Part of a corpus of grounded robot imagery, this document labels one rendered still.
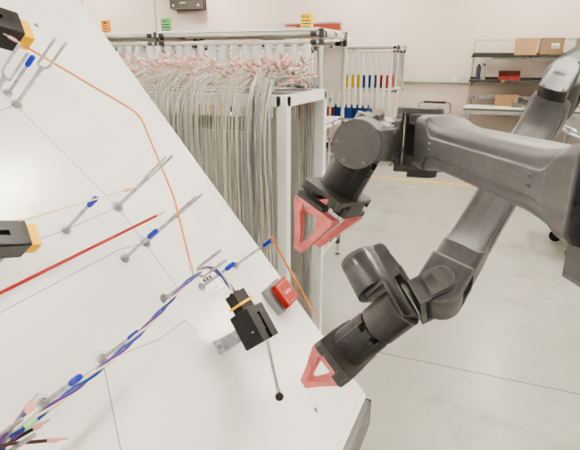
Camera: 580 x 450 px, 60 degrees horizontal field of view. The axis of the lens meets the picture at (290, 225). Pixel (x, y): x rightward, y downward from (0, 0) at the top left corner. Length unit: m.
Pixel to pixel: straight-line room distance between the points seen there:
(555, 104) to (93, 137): 0.73
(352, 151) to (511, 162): 0.22
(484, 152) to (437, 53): 8.31
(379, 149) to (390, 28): 8.32
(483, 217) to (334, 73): 3.26
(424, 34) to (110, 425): 8.40
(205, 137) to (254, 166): 0.17
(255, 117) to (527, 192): 1.05
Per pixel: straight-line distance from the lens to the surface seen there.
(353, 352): 0.70
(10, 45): 0.88
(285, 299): 0.96
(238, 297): 0.79
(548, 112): 0.84
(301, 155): 1.74
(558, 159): 0.36
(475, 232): 0.71
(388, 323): 0.67
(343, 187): 0.66
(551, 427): 2.63
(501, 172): 0.42
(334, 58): 3.92
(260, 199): 1.41
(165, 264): 0.84
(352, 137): 0.58
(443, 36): 8.76
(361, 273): 0.69
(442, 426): 2.46
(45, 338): 0.69
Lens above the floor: 1.53
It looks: 18 degrees down
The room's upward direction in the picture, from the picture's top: straight up
